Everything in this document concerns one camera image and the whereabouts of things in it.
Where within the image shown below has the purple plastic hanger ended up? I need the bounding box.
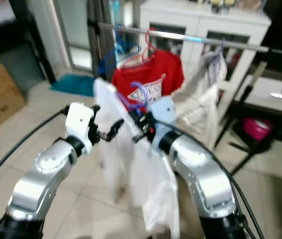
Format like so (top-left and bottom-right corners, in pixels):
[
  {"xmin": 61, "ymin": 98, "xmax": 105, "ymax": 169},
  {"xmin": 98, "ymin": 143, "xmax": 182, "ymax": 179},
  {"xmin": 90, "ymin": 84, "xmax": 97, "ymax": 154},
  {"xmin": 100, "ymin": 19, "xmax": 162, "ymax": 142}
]
[
  {"xmin": 208, "ymin": 39, "xmax": 226, "ymax": 75},
  {"xmin": 128, "ymin": 81, "xmax": 154, "ymax": 113}
]

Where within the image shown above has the thin plain white shirt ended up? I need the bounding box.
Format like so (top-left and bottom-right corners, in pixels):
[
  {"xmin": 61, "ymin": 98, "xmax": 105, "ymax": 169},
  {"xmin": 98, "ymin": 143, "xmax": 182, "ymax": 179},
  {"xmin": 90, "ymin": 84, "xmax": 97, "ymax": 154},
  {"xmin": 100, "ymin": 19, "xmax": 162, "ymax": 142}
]
[{"xmin": 94, "ymin": 77, "xmax": 181, "ymax": 239}]

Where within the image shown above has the pink red hanger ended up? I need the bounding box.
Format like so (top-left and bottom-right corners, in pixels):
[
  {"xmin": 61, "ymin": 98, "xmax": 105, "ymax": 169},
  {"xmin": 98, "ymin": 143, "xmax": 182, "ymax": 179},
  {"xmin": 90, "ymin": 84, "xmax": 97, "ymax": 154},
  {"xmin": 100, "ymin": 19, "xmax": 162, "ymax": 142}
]
[{"xmin": 120, "ymin": 29, "xmax": 159, "ymax": 68}]

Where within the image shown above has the blue plastic hanger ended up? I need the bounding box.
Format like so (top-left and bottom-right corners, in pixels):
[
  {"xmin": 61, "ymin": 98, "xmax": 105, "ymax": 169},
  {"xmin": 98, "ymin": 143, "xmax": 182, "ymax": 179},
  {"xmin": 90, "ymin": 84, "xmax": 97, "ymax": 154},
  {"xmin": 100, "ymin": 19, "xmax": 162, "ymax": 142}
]
[{"xmin": 97, "ymin": 26, "xmax": 141, "ymax": 76}]

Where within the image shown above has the teal floor mat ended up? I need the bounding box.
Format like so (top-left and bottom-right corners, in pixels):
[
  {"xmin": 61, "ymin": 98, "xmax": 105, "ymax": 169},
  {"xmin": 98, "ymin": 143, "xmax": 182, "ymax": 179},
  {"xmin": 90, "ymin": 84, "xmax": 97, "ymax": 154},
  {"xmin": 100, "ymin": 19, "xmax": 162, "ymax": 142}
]
[{"xmin": 50, "ymin": 74, "xmax": 95, "ymax": 97}]

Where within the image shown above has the off-white stitched shirt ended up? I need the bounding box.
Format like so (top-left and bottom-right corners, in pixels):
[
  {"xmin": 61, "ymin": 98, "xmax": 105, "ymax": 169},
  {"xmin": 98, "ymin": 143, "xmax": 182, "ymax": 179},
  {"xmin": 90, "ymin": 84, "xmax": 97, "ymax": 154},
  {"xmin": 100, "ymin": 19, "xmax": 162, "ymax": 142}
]
[{"xmin": 171, "ymin": 50, "xmax": 228, "ymax": 147}]

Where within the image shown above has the red printed t-shirt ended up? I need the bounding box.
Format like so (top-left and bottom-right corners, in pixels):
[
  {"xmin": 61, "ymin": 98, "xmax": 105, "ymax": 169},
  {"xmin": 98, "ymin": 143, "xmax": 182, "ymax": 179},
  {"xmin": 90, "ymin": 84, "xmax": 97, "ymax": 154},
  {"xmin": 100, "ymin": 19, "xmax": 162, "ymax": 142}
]
[{"xmin": 111, "ymin": 49, "xmax": 185, "ymax": 113}]

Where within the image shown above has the brown cardboard box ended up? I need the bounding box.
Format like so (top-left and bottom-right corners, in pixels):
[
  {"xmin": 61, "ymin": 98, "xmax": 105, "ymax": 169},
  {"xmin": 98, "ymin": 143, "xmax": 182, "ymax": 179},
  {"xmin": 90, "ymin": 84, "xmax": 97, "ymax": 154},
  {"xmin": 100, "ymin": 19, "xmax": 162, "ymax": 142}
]
[{"xmin": 0, "ymin": 61, "xmax": 26, "ymax": 127}]

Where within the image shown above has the glass sliding door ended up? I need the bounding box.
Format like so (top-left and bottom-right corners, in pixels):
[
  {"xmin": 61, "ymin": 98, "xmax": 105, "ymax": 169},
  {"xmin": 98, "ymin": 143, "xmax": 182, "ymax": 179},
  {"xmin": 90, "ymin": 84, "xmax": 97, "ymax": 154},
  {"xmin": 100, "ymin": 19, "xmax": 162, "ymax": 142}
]
[{"xmin": 54, "ymin": 0, "xmax": 141, "ymax": 70}]

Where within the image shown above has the pink plastic basin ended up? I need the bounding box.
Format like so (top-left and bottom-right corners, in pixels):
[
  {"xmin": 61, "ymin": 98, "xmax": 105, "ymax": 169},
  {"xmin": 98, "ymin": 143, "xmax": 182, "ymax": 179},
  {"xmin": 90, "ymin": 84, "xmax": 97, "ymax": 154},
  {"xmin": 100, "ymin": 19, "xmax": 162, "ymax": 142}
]
[{"xmin": 240, "ymin": 117, "xmax": 273, "ymax": 141}]

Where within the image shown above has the white glass-door cabinet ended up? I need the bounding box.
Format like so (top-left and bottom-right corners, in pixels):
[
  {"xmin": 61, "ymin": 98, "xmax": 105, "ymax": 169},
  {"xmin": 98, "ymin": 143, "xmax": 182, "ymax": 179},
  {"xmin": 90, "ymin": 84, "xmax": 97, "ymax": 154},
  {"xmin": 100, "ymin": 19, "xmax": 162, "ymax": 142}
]
[{"xmin": 138, "ymin": 0, "xmax": 272, "ymax": 118}]

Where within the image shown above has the white drawer table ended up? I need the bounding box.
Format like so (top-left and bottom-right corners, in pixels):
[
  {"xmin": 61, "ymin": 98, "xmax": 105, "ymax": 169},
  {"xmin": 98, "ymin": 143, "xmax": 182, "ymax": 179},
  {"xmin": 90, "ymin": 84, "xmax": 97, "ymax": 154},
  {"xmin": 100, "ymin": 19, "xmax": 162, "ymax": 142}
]
[{"xmin": 233, "ymin": 77, "xmax": 282, "ymax": 113}]

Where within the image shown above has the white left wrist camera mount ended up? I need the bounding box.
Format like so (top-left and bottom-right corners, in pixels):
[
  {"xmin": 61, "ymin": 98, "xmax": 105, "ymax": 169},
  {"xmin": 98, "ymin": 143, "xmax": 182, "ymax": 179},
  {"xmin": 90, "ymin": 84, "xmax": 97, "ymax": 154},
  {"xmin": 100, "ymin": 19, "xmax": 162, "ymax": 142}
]
[{"xmin": 65, "ymin": 102, "xmax": 95, "ymax": 145}]

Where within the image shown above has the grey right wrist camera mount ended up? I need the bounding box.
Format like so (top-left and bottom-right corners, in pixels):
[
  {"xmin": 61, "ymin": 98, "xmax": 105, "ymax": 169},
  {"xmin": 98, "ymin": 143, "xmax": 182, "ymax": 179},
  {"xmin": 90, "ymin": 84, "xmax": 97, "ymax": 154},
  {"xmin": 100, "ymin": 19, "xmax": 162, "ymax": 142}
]
[{"xmin": 148, "ymin": 96, "xmax": 176, "ymax": 150}]

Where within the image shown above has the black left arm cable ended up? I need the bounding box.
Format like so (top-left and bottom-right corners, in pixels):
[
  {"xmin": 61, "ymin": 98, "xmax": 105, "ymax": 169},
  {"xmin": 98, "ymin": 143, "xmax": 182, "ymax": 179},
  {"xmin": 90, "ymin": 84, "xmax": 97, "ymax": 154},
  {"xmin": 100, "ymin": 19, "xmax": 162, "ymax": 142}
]
[{"xmin": 0, "ymin": 107, "xmax": 69, "ymax": 195}]

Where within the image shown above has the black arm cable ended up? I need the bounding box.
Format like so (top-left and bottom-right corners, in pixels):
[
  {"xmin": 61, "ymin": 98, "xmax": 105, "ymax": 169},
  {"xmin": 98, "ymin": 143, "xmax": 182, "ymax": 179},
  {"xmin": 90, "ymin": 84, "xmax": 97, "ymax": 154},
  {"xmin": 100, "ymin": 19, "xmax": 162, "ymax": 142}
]
[
  {"xmin": 0, "ymin": 107, "xmax": 69, "ymax": 195},
  {"xmin": 208, "ymin": 152, "xmax": 267, "ymax": 239}
]

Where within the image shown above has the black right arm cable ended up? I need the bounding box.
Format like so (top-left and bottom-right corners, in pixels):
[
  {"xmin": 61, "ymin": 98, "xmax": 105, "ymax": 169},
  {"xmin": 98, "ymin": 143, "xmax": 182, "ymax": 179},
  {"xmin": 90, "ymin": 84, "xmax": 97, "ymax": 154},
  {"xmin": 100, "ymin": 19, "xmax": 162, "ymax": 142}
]
[{"xmin": 208, "ymin": 152, "xmax": 267, "ymax": 239}]

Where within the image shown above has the clothes rack with steel rail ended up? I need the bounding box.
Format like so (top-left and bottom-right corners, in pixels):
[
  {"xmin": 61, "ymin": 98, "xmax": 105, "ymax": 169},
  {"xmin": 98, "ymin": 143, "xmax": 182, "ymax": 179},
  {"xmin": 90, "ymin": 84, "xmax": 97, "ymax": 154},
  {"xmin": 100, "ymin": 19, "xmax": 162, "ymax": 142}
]
[{"xmin": 91, "ymin": 21, "xmax": 282, "ymax": 175}]

